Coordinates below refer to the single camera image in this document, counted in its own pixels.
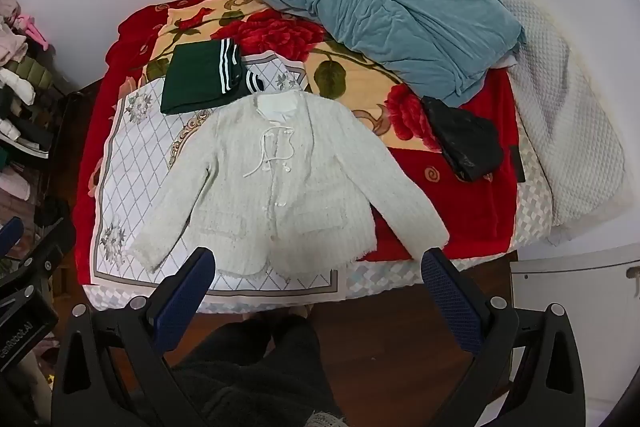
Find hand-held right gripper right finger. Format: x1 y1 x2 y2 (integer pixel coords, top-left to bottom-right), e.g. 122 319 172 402
421 248 587 427

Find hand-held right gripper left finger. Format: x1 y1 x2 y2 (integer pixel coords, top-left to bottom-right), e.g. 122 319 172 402
50 247 217 427

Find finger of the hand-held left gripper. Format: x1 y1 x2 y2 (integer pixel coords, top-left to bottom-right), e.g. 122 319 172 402
0 216 25 260
0 202 77 293

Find white tweed jacket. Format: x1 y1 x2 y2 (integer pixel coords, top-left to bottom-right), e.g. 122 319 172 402
129 91 450 278

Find pile of folded clothes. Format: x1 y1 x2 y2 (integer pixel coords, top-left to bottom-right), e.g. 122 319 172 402
0 0 66 202

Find pink clothes hanger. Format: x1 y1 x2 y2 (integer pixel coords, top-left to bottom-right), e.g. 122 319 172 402
17 14 51 50

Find red floral blanket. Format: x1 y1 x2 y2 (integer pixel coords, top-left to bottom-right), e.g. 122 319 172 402
75 0 521 264

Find person's legs in dark trousers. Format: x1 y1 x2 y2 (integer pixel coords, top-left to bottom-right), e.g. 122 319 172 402
170 313 347 427

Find white diamond-pattern cloth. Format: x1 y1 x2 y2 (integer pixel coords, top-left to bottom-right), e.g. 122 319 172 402
90 51 341 303

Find white cabinet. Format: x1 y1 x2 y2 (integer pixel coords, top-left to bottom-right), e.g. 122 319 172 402
509 243 640 408

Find black plastic bag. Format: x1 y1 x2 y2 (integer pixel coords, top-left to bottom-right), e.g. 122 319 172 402
421 96 505 182

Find green garment with white stripes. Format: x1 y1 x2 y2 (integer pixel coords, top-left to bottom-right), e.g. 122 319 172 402
161 38 266 116

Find white quilted duvet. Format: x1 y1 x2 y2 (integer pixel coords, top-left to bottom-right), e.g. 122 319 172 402
457 0 628 248

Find teal blanket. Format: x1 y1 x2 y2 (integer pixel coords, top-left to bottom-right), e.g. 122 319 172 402
240 0 527 108

